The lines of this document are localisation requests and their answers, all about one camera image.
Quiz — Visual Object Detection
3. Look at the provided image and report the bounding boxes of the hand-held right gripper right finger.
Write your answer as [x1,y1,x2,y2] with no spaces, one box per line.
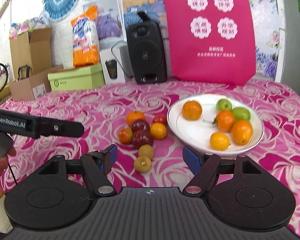
[182,146,273,197]

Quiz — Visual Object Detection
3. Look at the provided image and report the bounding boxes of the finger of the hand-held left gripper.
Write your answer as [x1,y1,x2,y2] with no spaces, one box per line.
[39,118,85,138]

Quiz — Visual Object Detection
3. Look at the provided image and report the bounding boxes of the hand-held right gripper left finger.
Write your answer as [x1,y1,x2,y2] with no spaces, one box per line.
[27,144,118,197]

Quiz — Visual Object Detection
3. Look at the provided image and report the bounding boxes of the small red-green fruit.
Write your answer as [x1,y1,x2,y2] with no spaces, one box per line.
[118,128,133,145]

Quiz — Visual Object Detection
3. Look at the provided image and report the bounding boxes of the white plate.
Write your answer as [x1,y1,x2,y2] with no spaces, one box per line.
[167,94,265,157]

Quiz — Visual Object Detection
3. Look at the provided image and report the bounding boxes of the brown kiwi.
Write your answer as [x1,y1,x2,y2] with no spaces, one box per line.
[134,155,152,173]
[138,144,155,161]

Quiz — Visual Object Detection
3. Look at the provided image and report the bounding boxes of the yellow orange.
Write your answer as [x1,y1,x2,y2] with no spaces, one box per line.
[210,132,231,152]

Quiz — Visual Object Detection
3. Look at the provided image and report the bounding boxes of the dark red plum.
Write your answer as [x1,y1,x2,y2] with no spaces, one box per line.
[131,119,150,133]
[132,129,154,149]

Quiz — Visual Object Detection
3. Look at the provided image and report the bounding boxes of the small yellowish orange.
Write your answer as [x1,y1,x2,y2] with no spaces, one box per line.
[150,122,168,140]

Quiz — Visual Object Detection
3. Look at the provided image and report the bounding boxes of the deep orange tangerine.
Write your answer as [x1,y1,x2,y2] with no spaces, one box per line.
[126,111,146,127]

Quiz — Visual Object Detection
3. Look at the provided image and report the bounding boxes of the medium orange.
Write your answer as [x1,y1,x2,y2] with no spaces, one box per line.
[182,100,203,121]

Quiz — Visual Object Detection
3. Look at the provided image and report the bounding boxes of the tangerine with green stem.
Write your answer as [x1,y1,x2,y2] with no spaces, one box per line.
[215,110,236,133]

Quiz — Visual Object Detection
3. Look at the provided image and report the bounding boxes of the red tomato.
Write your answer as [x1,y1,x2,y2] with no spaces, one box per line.
[152,114,168,125]

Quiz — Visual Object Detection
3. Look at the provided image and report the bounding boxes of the large orange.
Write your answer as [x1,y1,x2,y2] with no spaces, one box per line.
[231,119,253,146]

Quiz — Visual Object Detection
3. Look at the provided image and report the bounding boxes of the green apple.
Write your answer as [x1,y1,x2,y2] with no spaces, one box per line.
[216,99,233,113]
[231,107,251,122]

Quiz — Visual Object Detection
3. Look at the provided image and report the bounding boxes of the person's left hand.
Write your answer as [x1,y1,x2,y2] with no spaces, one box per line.
[0,145,17,186]

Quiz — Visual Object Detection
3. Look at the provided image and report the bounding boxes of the low cardboard box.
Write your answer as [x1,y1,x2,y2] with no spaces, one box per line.
[9,65,65,101]

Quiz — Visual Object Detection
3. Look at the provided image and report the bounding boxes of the pink rose-printed blanket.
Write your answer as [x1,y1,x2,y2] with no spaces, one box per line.
[0,77,300,240]

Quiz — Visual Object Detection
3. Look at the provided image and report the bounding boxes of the green shoebox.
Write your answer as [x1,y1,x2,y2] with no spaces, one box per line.
[47,64,106,92]

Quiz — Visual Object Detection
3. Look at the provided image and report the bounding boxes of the tall cardboard box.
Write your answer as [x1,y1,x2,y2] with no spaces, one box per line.
[9,27,53,76]

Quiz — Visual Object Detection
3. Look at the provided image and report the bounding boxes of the white box with cup print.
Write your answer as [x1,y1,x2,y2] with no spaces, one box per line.
[99,46,134,85]

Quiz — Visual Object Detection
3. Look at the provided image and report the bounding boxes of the orange packet of paper cups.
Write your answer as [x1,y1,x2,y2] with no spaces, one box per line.
[70,5,100,68]

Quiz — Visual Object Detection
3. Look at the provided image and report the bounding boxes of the pastel coloured bundle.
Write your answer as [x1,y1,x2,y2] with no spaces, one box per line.
[10,16,51,40]

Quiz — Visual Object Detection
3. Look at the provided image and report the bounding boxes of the pink tote bag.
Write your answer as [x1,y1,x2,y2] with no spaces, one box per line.
[162,0,256,86]

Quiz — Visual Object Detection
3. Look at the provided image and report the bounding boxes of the black speaker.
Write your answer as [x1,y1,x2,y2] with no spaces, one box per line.
[126,21,167,85]

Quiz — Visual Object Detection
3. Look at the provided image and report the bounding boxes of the purple bedding poster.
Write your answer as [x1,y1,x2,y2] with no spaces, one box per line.
[82,0,123,50]

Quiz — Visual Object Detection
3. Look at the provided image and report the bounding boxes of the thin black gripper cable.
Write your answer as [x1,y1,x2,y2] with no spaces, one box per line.
[7,156,17,186]

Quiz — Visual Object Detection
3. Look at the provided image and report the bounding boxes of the black speaker cable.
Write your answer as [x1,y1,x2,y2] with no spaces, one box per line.
[111,40,130,74]

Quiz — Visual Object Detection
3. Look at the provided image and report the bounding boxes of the floral wall sticker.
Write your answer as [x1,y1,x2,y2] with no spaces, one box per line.
[244,0,287,79]

